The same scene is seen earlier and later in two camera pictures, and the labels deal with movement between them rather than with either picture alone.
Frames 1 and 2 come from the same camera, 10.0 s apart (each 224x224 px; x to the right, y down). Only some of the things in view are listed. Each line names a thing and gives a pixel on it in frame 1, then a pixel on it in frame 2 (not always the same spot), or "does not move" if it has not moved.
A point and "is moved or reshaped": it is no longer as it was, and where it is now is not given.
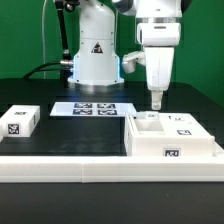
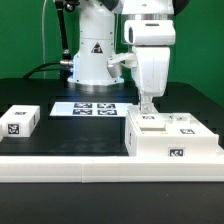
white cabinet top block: [19, 121] does not move
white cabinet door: [147, 115] is moved or reshaped
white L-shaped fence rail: [103, 169] does not move
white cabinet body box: [166, 135] does not move
